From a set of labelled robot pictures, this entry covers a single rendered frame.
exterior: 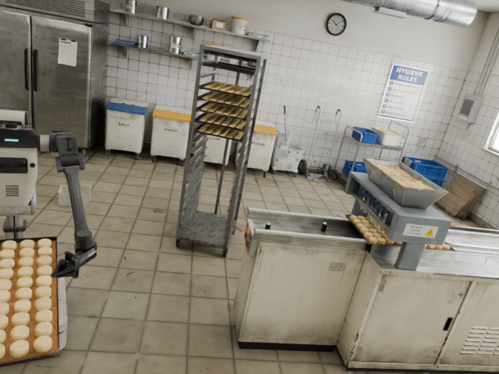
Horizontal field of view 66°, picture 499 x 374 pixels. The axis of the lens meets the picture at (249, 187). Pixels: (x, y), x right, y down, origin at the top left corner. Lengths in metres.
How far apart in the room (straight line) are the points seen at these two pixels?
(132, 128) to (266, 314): 3.87
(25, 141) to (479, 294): 2.79
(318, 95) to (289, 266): 4.46
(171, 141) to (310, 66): 2.46
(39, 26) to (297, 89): 3.66
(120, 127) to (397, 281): 4.40
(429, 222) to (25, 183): 2.19
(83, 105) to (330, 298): 4.12
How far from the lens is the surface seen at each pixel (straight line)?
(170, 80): 6.26
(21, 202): 2.39
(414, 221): 2.32
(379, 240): 2.52
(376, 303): 2.54
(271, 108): 6.39
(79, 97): 5.59
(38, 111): 5.79
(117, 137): 5.86
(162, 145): 5.80
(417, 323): 2.78
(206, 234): 3.70
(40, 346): 1.39
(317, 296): 2.60
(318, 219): 2.65
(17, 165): 2.31
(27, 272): 1.64
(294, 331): 2.74
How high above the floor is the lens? 1.90
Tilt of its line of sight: 20 degrees down
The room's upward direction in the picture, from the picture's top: 11 degrees clockwise
